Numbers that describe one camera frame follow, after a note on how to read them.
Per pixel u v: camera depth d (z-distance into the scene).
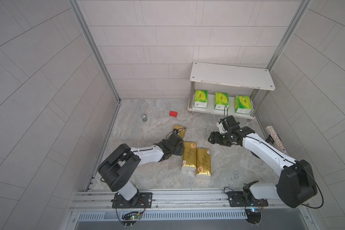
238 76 0.85
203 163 0.77
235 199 0.71
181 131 0.78
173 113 1.06
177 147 0.80
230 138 0.60
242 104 0.97
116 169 0.44
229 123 0.65
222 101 0.99
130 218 0.65
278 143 0.71
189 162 0.78
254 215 0.69
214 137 0.74
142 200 0.70
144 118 0.99
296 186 0.40
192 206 0.71
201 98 1.02
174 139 0.69
